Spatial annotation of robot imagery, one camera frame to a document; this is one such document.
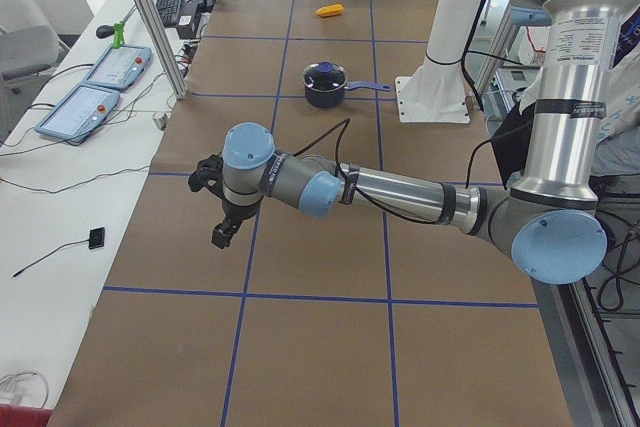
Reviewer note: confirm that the black computer keyboard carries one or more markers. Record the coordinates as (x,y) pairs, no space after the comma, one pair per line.
(169,11)

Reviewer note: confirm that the teach pendant tablet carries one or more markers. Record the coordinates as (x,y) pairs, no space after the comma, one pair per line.
(74,118)
(119,68)

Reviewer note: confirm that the white pedestal column base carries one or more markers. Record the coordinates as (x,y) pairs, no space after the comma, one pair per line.
(436,93)

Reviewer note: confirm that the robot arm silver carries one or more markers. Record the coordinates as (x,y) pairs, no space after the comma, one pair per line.
(545,222)

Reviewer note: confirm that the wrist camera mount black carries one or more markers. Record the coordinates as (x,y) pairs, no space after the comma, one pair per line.
(208,174)

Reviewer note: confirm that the aluminium frame post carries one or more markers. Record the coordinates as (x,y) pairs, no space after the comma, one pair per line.
(163,50)

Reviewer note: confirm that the near teach pendant tablet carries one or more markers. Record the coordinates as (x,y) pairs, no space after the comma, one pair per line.
(74,118)

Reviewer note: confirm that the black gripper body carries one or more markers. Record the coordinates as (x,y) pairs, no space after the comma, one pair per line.
(236,211)

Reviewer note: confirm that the far teach pendant tablet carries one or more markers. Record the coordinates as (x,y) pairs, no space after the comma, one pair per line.
(119,68)

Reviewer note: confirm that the green clamp tool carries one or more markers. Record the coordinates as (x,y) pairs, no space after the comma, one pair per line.
(118,35)

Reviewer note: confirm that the glass pot lid blue knob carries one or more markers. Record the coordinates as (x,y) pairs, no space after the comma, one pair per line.
(324,76)

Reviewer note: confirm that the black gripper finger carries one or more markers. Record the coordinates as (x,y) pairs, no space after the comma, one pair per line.
(223,234)

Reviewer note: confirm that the yellow toy corn cob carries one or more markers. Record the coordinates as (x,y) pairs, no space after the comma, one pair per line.
(329,11)

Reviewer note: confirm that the small black square pad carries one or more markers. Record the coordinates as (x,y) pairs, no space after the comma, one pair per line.
(96,238)

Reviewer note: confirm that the dark blue saucepan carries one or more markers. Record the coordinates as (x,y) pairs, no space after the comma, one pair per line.
(326,100)

